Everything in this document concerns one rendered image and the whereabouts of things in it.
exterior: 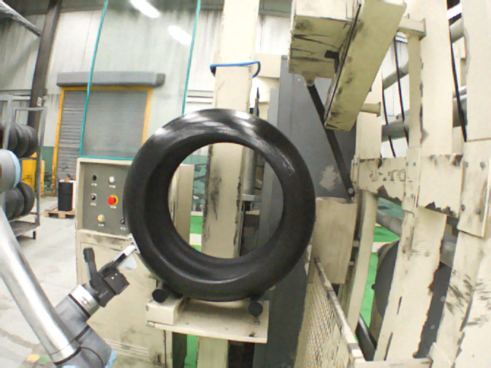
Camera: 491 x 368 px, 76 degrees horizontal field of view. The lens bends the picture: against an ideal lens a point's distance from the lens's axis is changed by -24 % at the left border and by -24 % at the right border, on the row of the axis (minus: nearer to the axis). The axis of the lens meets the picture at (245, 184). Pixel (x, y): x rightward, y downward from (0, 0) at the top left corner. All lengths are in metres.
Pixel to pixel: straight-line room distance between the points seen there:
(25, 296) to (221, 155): 0.89
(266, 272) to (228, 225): 0.41
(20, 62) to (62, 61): 1.61
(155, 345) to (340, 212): 1.18
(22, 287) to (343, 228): 1.05
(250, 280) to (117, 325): 1.14
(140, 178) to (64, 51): 10.55
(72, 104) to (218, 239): 9.76
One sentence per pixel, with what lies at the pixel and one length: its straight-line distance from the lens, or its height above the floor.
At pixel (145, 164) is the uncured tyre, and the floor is 1.28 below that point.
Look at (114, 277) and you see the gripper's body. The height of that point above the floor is 0.96.
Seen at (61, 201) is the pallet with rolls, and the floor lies 0.34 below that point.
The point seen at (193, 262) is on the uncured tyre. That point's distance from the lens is 1.37.
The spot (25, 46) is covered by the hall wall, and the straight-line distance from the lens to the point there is 12.30.
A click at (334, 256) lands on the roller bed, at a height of 1.01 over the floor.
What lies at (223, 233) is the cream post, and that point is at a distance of 1.45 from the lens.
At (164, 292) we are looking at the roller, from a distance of 1.15.
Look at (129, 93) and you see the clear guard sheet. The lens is 1.92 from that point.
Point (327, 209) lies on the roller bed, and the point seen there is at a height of 1.17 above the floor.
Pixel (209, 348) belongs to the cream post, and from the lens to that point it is 1.61.
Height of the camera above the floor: 1.30
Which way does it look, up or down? 3 degrees down
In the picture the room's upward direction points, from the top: 5 degrees clockwise
